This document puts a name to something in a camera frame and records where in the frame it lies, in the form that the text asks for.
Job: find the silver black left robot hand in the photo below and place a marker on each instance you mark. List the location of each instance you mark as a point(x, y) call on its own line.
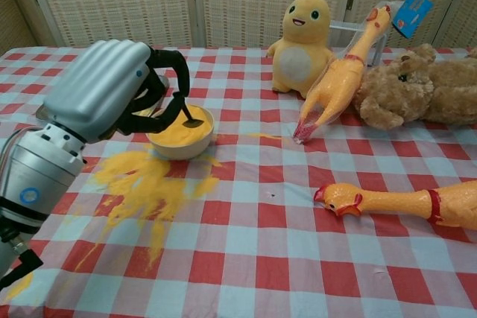
point(97, 87)

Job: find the black spoon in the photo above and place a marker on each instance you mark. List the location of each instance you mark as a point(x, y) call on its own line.
point(194, 123)

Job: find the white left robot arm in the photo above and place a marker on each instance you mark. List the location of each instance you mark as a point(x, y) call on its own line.
point(33, 173)

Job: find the yellow powder in bowl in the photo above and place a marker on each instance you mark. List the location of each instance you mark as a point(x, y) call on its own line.
point(186, 135)

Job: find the off-white bowl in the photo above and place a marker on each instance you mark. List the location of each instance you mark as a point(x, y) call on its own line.
point(179, 151)

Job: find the woven folding screen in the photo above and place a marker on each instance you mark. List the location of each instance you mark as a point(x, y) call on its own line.
point(123, 1)

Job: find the spilled yellow powder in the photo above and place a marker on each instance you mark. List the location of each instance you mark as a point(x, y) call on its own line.
point(149, 184)

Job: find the yellow plush monster toy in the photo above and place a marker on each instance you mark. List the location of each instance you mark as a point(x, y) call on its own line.
point(298, 35)

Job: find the red white checkered tablecloth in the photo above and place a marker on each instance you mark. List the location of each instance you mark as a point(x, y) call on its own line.
point(261, 251)

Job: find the rubber chicken in plastic bag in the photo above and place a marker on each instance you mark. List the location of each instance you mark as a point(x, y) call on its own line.
point(337, 83)

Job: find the clear acrylic stand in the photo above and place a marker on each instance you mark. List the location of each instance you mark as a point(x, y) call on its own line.
point(344, 24)

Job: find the yellow rubber chicken toy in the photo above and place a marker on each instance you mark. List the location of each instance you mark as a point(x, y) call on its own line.
point(395, 200)

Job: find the blue cardboard tag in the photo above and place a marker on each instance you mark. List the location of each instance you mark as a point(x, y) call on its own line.
point(411, 12)

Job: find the brown teddy bear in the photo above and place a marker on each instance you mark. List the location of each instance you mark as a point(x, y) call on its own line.
point(428, 87)

